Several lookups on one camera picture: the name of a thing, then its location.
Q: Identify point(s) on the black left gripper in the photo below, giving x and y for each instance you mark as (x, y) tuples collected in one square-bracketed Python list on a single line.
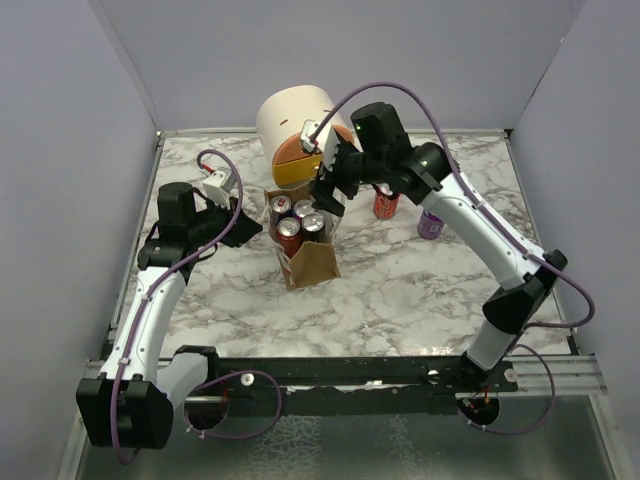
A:
[(242, 229)]

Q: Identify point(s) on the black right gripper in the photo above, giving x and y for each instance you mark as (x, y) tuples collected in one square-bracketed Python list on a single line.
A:
[(321, 191)]

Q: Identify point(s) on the purple fanta can front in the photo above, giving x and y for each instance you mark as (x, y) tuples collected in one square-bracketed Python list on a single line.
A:
[(302, 208)]

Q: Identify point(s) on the purple fanta can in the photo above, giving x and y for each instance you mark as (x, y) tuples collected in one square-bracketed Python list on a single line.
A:
[(429, 226), (302, 208)]

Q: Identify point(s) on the black yellow can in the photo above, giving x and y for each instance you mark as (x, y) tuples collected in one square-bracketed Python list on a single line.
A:
[(313, 226)]

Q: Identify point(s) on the silver blue energy drink can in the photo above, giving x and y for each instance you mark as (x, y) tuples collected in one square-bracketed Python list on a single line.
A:
[(281, 207)]

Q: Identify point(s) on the red cola can front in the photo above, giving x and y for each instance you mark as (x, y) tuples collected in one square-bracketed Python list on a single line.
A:
[(289, 235)]

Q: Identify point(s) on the red cola can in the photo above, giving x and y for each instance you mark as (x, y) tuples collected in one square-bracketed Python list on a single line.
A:
[(385, 203), (289, 235)]

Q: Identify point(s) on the brown canvas bag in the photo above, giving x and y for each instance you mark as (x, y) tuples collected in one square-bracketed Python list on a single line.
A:
[(314, 262)]

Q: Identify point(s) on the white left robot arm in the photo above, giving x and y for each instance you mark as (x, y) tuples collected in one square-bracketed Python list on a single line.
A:
[(132, 401)]

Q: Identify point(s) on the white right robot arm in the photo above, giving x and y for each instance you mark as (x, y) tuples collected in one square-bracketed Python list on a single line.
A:
[(423, 174)]

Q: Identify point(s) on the cream round drawer cabinet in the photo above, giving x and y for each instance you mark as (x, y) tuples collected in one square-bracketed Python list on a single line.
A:
[(279, 122)]

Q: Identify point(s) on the purple fanta can rear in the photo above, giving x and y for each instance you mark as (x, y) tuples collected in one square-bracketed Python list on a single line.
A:
[(429, 226)]

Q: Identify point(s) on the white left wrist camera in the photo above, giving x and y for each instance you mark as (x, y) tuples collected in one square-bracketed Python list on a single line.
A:
[(218, 185)]

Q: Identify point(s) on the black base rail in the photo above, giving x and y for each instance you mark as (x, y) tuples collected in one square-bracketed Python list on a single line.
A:
[(341, 386)]

